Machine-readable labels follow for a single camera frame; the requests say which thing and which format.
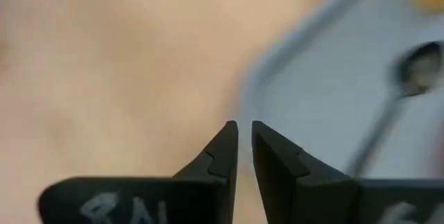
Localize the grey plastic tray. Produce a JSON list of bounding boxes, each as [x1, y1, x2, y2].
[[234, 0, 444, 183]]

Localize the dark metal spoon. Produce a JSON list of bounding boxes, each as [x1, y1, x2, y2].
[[345, 40, 444, 178]]

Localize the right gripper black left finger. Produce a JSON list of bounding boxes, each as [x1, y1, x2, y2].
[[37, 120, 240, 224]]

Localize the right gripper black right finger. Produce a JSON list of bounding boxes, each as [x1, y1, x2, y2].
[[251, 119, 444, 224]]

